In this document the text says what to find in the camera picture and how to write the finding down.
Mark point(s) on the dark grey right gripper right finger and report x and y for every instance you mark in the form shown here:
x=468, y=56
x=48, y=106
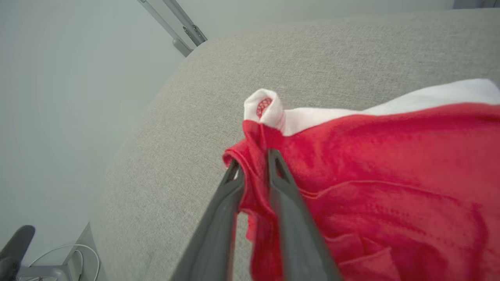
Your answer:
x=297, y=234

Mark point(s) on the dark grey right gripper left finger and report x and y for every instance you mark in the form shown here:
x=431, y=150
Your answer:
x=215, y=242

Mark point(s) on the red white Bulls jersey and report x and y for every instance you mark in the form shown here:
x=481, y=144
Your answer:
x=390, y=175

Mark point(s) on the grey metal floor stand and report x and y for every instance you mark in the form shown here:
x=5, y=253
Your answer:
x=43, y=272

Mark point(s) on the grey fabric sofa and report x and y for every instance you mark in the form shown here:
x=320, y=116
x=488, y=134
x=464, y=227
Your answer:
x=312, y=58

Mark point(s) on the black rounded object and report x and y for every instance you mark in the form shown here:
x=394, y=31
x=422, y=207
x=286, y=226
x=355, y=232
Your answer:
x=15, y=246

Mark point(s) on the grey partition post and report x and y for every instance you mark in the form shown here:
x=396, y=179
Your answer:
x=181, y=46

